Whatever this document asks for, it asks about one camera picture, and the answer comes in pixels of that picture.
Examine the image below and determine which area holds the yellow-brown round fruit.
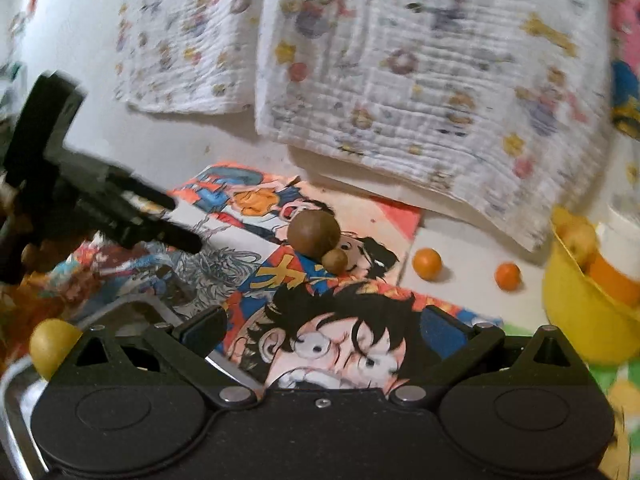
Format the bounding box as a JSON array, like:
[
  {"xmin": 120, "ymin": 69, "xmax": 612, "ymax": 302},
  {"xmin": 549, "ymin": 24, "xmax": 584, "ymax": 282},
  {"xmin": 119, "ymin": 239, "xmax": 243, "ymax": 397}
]
[{"xmin": 28, "ymin": 318, "xmax": 82, "ymax": 380}]

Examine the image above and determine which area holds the person's left hand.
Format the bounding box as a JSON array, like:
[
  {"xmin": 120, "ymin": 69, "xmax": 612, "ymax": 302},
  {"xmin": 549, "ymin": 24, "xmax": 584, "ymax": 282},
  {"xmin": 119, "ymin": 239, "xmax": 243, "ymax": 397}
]
[{"xmin": 0, "ymin": 169, "xmax": 101, "ymax": 281}]

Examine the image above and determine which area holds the left small orange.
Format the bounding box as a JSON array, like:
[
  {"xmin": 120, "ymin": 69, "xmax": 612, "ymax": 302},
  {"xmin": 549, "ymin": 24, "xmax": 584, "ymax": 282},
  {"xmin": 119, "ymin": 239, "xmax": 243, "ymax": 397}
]
[{"xmin": 412, "ymin": 248, "xmax": 442, "ymax": 281}]

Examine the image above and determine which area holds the small orange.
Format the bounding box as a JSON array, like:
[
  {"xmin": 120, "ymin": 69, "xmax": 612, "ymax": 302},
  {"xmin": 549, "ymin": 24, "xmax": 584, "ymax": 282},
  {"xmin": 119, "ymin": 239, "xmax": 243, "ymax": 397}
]
[
  {"xmin": 412, "ymin": 248, "xmax": 442, "ymax": 281},
  {"xmin": 494, "ymin": 262, "xmax": 522, "ymax": 292}
]

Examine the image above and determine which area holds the right small orange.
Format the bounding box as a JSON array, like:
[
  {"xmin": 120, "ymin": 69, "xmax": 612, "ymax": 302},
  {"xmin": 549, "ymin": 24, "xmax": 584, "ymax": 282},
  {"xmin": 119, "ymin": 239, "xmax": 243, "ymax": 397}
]
[{"xmin": 494, "ymin": 262, "xmax": 522, "ymax": 292}]

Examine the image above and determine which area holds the colourful anime drawing mat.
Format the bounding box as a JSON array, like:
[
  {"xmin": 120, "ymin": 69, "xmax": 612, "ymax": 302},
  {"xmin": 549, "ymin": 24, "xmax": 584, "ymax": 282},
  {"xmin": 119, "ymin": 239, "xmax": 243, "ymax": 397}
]
[{"xmin": 0, "ymin": 161, "xmax": 507, "ymax": 396}]

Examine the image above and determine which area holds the tiny brown round fruit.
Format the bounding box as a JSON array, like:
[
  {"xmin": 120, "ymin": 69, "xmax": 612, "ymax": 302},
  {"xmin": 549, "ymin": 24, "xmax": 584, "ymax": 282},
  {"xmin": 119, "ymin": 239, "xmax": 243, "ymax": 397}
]
[{"xmin": 321, "ymin": 248, "xmax": 348, "ymax": 275}]

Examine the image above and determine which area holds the yellow plastic bowl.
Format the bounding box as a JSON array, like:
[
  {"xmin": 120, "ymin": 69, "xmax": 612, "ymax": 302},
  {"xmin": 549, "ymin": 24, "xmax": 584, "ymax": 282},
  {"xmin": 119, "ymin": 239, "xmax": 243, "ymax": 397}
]
[{"xmin": 542, "ymin": 206, "xmax": 639, "ymax": 365}]

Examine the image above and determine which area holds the dark brown round fruit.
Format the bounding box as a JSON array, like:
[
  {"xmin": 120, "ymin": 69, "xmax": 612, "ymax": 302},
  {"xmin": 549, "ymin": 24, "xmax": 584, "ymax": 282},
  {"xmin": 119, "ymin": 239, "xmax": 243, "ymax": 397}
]
[{"xmin": 288, "ymin": 209, "xmax": 341, "ymax": 260}]

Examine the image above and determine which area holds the fruit inside yellow bowl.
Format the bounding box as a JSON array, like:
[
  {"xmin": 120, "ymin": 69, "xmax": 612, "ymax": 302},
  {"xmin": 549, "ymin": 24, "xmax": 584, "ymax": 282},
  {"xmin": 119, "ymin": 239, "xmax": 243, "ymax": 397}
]
[{"xmin": 558, "ymin": 222, "xmax": 598, "ymax": 268}]

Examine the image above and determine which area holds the left cartoon print cloth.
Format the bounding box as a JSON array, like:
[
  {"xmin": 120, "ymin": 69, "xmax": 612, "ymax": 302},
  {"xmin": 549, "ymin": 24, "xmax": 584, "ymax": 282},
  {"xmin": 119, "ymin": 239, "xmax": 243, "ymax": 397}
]
[{"xmin": 115, "ymin": 0, "xmax": 262, "ymax": 115}]

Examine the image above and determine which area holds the cartoon print cloth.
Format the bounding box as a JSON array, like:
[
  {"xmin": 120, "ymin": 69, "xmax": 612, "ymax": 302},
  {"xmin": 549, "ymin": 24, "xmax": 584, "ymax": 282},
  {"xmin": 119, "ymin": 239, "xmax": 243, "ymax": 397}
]
[
  {"xmin": 256, "ymin": 0, "xmax": 611, "ymax": 252},
  {"xmin": 115, "ymin": 0, "xmax": 262, "ymax": 115}
]

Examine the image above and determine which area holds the white orange cup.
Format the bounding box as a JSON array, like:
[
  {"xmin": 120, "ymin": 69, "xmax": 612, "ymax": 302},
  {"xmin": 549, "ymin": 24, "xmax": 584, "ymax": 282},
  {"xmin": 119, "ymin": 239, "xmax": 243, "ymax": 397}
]
[{"xmin": 586, "ymin": 194, "xmax": 640, "ymax": 308}]

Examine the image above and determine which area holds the metal baking tray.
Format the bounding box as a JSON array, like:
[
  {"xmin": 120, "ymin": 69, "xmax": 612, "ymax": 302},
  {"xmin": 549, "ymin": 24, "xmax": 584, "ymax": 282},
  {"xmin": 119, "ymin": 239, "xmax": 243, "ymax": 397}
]
[{"xmin": 0, "ymin": 291, "xmax": 266, "ymax": 480}]

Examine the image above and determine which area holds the right cartoon print cloth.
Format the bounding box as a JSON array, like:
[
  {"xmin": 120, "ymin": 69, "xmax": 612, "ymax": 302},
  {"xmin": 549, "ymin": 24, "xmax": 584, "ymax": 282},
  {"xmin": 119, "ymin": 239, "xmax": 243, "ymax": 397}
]
[{"xmin": 256, "ymin": 0, "xmax": 611, "ymax": 252}]

